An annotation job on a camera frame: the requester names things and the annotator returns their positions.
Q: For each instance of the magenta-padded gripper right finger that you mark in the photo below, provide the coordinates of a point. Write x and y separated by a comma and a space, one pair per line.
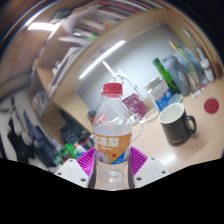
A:
150, 171

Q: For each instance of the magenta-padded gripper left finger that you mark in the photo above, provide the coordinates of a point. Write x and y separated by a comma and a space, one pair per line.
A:
71, 173

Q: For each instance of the clear red-capped drink bottle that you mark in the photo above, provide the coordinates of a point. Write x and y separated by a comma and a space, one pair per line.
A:
111, 143

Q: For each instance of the green container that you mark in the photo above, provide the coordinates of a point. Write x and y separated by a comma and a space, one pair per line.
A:
69, 150

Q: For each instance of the black mug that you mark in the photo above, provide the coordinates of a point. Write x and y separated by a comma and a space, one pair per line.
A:
175, 128

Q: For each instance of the hanging dark clothes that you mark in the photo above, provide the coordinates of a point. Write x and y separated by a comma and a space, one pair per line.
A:
30, 136

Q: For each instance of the white and blue carton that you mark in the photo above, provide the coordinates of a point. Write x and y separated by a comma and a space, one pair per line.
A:
160, 93

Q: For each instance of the flat round red coaster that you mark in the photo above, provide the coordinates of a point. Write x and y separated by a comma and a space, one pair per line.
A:
211, 105

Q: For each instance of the green bottle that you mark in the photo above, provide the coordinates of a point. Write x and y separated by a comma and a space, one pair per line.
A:
165, 75

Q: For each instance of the grey shaker bottle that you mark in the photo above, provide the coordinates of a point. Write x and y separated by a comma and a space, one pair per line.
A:
178, 75

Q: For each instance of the brown jar with white lid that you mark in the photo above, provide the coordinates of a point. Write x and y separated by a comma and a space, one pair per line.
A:
206, 70

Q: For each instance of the white LED desk lamp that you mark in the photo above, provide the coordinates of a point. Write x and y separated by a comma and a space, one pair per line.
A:
100, 60

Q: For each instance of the ceiling light bar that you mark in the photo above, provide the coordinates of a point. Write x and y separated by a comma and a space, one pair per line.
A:
41, 26

